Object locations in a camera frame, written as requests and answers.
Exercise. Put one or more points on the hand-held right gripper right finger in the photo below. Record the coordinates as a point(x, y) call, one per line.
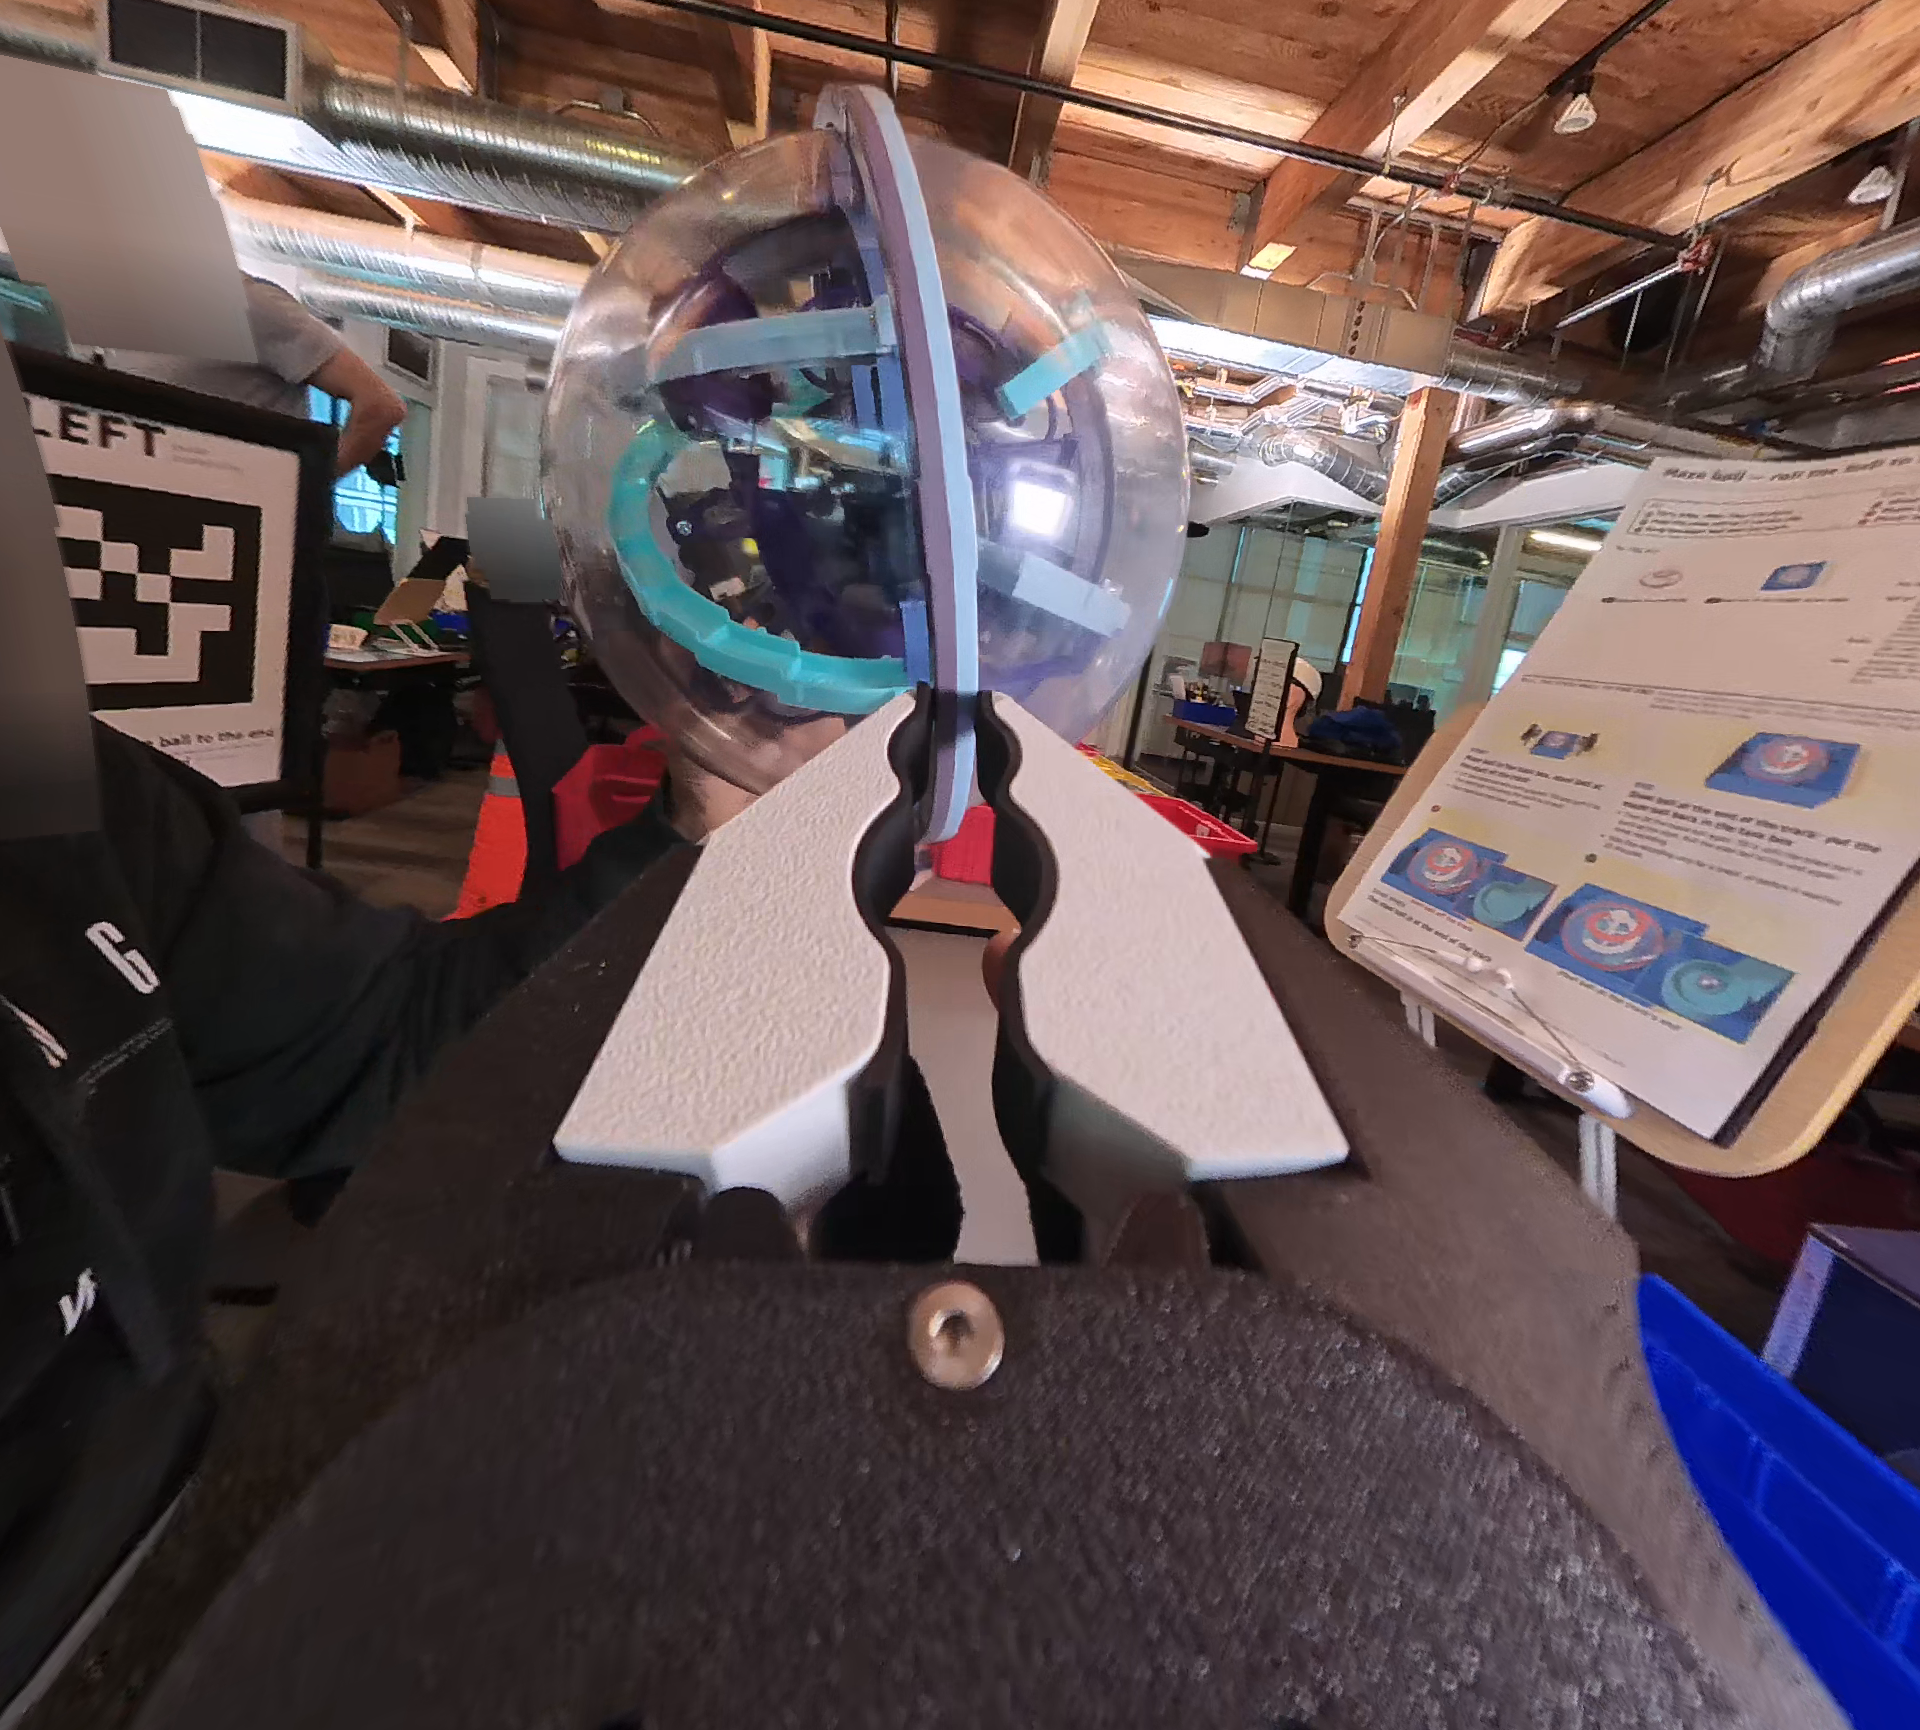
point(1171, 996)

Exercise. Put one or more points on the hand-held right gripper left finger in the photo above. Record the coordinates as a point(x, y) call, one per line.
point(737, 996)

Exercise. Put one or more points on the clear maze ball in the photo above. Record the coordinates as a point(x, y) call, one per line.
point(750, 440)

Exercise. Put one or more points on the person's left forearm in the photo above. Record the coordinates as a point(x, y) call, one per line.
point(330, 981)

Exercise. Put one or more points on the red plastic bin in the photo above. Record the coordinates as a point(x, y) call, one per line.
point(1187, 824)

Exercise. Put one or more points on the red bag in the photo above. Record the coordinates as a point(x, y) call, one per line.
point(556, 817)

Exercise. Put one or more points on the person's black printed jacket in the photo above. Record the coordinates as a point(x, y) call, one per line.
point(90, 1221)

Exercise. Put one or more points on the black white marker board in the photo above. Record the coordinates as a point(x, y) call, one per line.
point(167, 561)

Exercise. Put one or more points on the dark blue printed box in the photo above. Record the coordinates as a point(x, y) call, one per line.
point(1861, 1340)

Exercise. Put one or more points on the blue plastic bin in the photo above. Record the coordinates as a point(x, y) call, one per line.
point(1786, 1520)

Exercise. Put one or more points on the wooden post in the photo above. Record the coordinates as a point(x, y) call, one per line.
point(1399, 546)

